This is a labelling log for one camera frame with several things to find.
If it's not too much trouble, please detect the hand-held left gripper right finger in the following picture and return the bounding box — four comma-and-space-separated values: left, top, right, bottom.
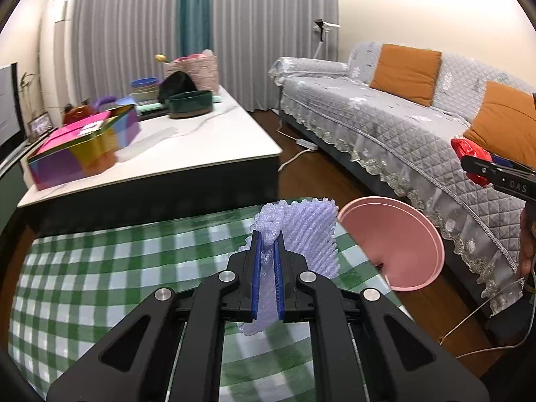
274, 232, 490, 402

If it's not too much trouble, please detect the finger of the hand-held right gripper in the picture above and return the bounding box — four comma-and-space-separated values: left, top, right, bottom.
461, 155, 536, 177
463, 166, 536, 202

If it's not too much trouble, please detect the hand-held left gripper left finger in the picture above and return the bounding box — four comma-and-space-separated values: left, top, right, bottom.
46, 230, 262, 402

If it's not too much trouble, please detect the clear red wrapper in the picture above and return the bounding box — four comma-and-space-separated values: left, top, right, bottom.
451, 137, 495, 187

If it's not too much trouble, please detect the purple foam net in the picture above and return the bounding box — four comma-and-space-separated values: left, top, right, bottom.
237, 199, 341, 336

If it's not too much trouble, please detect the pink plastic basin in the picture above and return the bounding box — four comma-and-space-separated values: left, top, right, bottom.
337, 197, 445, 292

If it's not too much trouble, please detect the person's right hand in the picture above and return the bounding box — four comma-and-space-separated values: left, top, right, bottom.
518, 206, 536, 279

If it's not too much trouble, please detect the orange cushion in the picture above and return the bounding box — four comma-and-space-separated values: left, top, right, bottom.
371, 44, 442, 107
463, 81, 536, 168

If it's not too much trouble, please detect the grey quilted sofa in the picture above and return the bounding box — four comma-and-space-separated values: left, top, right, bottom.
268, 42, 536, 323

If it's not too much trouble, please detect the green checked tablecloth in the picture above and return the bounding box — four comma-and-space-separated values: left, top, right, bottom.
8, 197, 415, 402

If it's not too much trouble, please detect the white top coffee table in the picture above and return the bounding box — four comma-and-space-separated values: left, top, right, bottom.
17, 84, 282, 235

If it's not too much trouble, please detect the dark green pot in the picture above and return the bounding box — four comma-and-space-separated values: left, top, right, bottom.
165, 90, 214, 119

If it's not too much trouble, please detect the black lid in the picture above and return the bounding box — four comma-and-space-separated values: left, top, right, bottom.
158, 71, 198, 103

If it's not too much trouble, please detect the pink lace basket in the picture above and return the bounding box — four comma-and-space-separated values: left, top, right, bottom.
164, 52, 220, 95

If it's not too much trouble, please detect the stack of coloured bowls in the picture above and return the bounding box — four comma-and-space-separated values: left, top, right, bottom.
130, 76, 160, 103

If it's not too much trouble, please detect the white floor lamp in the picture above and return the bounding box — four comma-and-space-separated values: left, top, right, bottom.
313, 19, 341, 57

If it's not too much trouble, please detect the colourful tin box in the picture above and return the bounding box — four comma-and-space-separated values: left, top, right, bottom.
27, 107, 141, 191

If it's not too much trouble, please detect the red teapot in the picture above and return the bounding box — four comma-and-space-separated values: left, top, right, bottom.
63, 98, 97, 125

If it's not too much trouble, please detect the grey curtain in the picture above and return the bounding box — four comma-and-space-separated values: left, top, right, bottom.
209, 0, 340, 112
67, 0, 185, 101

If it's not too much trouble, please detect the television stand cabinet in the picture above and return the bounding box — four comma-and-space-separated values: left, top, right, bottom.
0, 134, 43, 227

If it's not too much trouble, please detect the teal curtain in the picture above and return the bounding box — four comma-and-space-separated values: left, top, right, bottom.
178, 0, 214, 57

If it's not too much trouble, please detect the black television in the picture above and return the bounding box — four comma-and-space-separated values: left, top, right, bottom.
0, 63, 26, 147

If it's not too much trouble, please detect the white standing air conditioner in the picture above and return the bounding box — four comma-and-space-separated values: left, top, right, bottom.
38, 0, 78, 114

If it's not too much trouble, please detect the white power cable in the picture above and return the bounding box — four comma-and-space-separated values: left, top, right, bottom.
276, 121, 304, 172

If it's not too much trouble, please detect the thin gripper cable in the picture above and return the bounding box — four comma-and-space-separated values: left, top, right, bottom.
438, 274, 536, 361

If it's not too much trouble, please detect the photo frame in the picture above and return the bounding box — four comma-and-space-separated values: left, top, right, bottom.
27, 113, 54, 137

